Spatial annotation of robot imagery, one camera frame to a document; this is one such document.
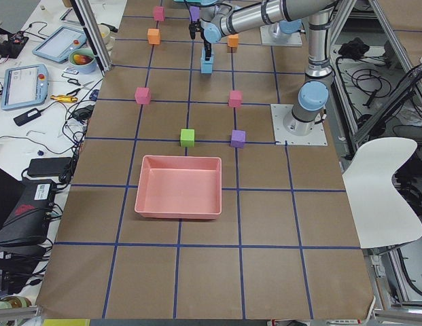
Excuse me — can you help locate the black power adapter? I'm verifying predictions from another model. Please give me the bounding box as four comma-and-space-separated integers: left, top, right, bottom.
27, 157, 71, 177

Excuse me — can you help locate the white chair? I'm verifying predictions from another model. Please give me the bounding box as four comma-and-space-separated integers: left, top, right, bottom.
342, 137, 422, 249

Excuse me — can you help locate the green foam block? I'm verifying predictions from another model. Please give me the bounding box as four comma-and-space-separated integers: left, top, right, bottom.
180, 128, 195, 147

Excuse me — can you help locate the teach pendant tablet near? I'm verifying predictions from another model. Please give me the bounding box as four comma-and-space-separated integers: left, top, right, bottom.
1, 64, 48, 111

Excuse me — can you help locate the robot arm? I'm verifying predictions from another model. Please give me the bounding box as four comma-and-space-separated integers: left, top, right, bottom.
192, 0, 337, 137
269, 19, 302, 38

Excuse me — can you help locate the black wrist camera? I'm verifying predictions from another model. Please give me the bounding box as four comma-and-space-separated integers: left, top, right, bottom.
188, 20, 202, 40

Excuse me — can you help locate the pink block near arm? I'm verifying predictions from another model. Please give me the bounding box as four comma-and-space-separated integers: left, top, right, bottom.
135, 87, 152, 105

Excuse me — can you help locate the purple block near tray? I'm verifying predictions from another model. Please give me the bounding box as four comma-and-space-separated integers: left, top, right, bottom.
230, 130, 246, 149

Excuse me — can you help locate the bowl with fruit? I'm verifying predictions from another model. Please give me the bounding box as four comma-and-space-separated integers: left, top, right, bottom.
69, 48, 97, 74

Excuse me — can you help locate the dark pink block front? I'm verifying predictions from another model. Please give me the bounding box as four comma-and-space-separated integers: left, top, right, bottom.
228, 90, 243, 108

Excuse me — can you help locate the orange block far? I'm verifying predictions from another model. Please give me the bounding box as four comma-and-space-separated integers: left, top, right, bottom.
147, 29, 161, 45

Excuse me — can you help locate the dark pink block far corner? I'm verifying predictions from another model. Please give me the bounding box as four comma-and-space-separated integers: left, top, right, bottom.
153, 6, 165, 22

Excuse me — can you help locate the light blue block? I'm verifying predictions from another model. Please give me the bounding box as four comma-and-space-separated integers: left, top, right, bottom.
200, 56, 214, 65
200, 62, 213, 74

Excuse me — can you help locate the orange block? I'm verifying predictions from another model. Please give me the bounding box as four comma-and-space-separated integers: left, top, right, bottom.
147, 29, 161, 45
227, 34, 239, 48

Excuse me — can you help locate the aluminium frame post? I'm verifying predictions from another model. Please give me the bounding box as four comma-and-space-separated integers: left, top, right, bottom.
71, 0, 111, 74

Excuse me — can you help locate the teach pendant tablet far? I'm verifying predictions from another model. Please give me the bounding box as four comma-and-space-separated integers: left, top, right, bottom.
32, 26, 87, 62

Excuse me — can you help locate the gold metal tool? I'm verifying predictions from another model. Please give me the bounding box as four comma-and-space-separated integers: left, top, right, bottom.
50, 95, 78, 103

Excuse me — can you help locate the pink plastic tray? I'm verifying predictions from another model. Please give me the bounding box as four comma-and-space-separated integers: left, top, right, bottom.
135, 155, 222, 219

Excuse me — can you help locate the orange block near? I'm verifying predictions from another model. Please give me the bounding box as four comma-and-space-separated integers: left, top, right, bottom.
227, 34, 239, 48

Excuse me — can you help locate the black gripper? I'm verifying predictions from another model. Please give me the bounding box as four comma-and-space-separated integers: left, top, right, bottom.
203, 39, 212, 61

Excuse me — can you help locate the teach pendant tablet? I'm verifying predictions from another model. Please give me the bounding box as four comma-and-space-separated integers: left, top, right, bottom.
1, 64, 48, 111
32, 26, 87, 62

